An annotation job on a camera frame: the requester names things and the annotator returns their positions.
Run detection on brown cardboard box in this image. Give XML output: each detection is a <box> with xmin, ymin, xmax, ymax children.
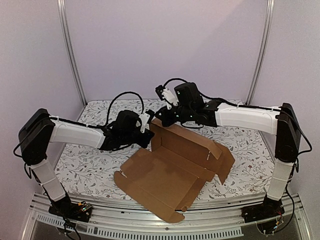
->
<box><xmin>113</xmin><ymin>119</ymin><xmax>235</xmax><ymax>223</ymax></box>

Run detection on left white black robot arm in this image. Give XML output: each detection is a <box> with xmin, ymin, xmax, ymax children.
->
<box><xmin>13</xmin><ymin>108</ymin><xmax>155</xmax><ymax>217</ymax></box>

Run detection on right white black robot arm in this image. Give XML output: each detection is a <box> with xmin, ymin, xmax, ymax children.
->
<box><xmin>155</xmin><ymin>82</ymin><xmax>302</xmax><ymax>218</ymax></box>

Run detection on floral patterned table mat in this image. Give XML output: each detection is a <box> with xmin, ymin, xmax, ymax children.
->
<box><xmin>55</xmin><ymin>99</ymin><xmax>274</xmax><ymax>201</ymax></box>

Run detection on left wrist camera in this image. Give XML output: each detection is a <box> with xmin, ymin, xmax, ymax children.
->
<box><xmin>138</xmin><ymin>109</ymin><xmax>155</xmax><ymax>133</ymax></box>

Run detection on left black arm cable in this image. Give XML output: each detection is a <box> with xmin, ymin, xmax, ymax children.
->
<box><xmin>105</xmin><ymin>91</ymin><xmax>145</xmax><ymax>126</ymax></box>

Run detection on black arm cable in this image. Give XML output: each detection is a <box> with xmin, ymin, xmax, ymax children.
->
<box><xmin>105</xmin><ymin>91</ymin><xmax>145</xmax><ymax>126</ymax></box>
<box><xmin>294</xmin><ymin>124</ymin><xmax>313</xmax><ymax>158</ymax></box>

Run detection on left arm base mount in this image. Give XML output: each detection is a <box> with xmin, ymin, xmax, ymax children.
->
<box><xmin>48</xmin><ymin>199</ymin><xmax>93</xmax><ymax>223</ymax></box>

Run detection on front aluminium rail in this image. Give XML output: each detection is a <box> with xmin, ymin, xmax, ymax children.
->
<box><xmin>22</xmin><ymin>192</ymin><xmax>311</xmax><ymax>240</ymax></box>

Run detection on left aluminium frame post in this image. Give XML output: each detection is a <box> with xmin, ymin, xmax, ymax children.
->
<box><xmin>57</xmin><ymin>0</ymin><xmax>88</xmax><ymax>107</ymax></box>

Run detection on aluminium frame post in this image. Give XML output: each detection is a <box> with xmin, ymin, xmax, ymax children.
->
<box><xmin>245</xmin><ymin>0</ymin><xmax>275</xmax><ymax>105</ymax></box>
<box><xmin>57</xmin><ymin>0</ymin><xmax>88</xmax><ymax>107</ymax></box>

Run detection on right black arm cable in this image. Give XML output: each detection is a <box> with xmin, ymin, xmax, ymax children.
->
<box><xmin>294</xmin><ymin>124</ymin><xmax>313</xmax><ymax>158</ymax></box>

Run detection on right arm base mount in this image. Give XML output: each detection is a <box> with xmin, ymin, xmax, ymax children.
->
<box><xmin>241</xmin><ymin>203</ymin><xmax>285</xmax><ymax>235</ymax></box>

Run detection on right aluminium frame post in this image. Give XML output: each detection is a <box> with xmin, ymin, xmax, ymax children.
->
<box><xmin>245</xmin><ymin>0</ymin><xmax>275</xmax><ymax>105</ymax></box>

